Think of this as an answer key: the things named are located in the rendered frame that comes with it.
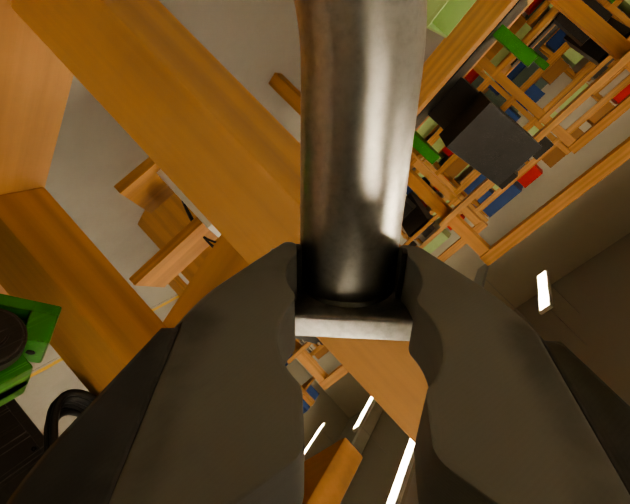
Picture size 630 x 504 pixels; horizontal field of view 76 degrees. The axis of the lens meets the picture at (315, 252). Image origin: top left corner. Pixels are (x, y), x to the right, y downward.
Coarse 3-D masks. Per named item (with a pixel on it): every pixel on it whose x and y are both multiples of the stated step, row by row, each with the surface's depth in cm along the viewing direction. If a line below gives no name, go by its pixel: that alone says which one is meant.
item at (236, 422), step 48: (240, 288) 10; (288, 288) 10; (192, 336) 8; (240, 336) 8; (288, 336) 9; (192, 384) 7; (240, 384) 7; (288, 384) 7; (144, 432) 6; (192, 432) 6; (240, 432) 6; (288, 432) 6; (144, 480) 6; (192, 480) 6; (240, 480) 6; (288, 480) 6
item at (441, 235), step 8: (440, 152) 905; (448, 152) 877; (440, 160) 927; (528, 160) 831; (464, 168) 872; (520, 168) 824; (456, 176) 885; (408, 192) 939; (488, 192) 863; (448, 200) 907; (480, 200) 875; (432, 216) 970; (464, 216) 917; (440, 232) 931; (448, 232) 962; (416, 240) 1006; (432, 240) 950; (440, 240) 942; (424, 248) 965; (432, 248) 956
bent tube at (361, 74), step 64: (320, 0) 8; (384, 0) 8; (320, 64) 9; (384, 64) 9; (320, 128) 10; (384, 128) 9; (320, 192) 10; (384, 192) 10; (320, 256) 11; (384, 256) 11; (320, 320) 11; (384, 320) 11
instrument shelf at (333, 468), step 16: (336, 448) 57; (352, 448) 58; (304, 464) 63; (320, 464) 57; (336, 464) 55; (352, 464) 56; (304, 480) 57; (320, 480) 52; (336, 480) 53; (304, 496) 51; (320, 496) 51; (336, 496) 52
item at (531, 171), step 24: (600, 0) 511; (624, 24) 510; (480, 72) 593; (552, 72) 561; (504, 96) 588; (528, 96) 579; (576, 96) 555; (624, 96) 532; (432, 120) 647; (432, 144) 653; (432, 168) 664; (456, 168) 654; (528, 168) 599; (456, 192) 654; (504, 192) 629; (480, 216) 653
